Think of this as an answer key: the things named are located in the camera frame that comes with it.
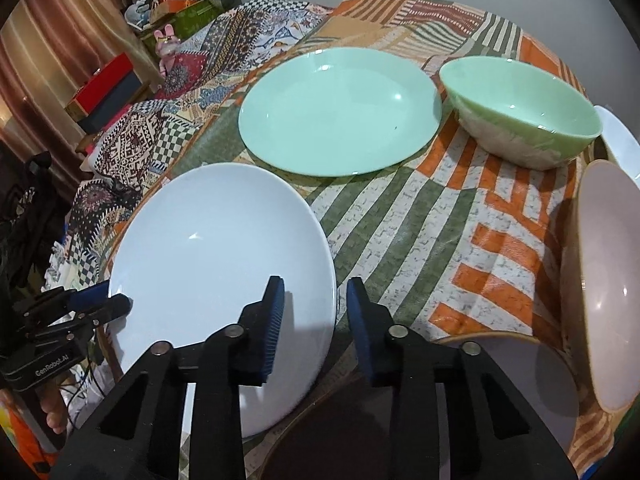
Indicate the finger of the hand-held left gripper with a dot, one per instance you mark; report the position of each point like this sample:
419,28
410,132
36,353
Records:
90,294
107,307

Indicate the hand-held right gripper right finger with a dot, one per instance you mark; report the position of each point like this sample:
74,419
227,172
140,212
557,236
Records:
357,320

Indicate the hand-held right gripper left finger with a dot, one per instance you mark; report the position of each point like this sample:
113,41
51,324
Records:
274,330

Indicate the white plate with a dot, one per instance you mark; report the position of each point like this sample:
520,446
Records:
210,260

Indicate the beige plate with brown rim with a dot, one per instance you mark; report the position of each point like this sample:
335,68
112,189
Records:
520,385

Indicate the green plate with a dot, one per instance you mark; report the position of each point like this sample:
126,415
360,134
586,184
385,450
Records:
340,110

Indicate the pink bowl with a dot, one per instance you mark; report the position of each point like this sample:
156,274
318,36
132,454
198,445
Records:
610,260

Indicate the green bowl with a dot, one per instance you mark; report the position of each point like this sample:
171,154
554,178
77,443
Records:
525,100

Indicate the person's left hand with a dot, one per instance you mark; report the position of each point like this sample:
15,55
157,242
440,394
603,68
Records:
55,412

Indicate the orange green striped patchwork blanket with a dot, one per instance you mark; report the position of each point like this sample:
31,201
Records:
425,220

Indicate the checkered paisley patterned blanket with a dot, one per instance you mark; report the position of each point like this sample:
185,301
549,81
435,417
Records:
165,125

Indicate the dark blue box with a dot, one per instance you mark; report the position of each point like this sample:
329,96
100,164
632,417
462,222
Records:
117,105

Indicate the red box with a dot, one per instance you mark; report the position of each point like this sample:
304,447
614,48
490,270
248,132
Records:
105,82

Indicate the brown striped curtain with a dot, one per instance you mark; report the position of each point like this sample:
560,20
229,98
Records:
50,60

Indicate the pink bunny toy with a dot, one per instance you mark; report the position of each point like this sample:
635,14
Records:
167,47

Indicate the green box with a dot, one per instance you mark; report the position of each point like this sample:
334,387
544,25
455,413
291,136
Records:
195,20

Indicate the orange box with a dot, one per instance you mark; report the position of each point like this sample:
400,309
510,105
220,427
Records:
172,7

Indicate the white patterned bowl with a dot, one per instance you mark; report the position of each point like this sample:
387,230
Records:
622,140

